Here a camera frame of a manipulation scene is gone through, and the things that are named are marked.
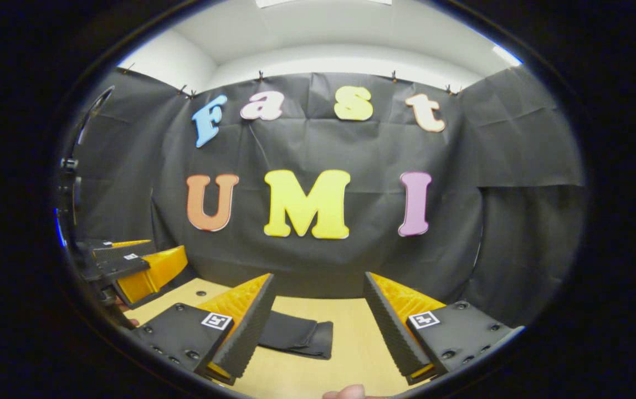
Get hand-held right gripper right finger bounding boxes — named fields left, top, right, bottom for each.
left=362, top=271, right=525, bottom=386

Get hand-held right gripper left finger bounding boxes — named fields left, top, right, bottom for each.
left=131, top=273, right=278, bottom=386

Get dark blue jeans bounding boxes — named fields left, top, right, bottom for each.
left=257, top=310, right=334, bottom=360

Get black stand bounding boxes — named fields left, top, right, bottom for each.
left=55, top=157, right=83, bottom=239

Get dark curved bar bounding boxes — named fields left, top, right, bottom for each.
left=77, top=85, right=115, bottom=146

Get black backdrop cloth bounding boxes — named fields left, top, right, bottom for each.
left=66, top=65, right=584, bottom=328

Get ceiling light panel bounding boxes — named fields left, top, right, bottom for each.
left=255, top=0, right=393, bottom=8
left=491, top=45, right=522, bottom=67

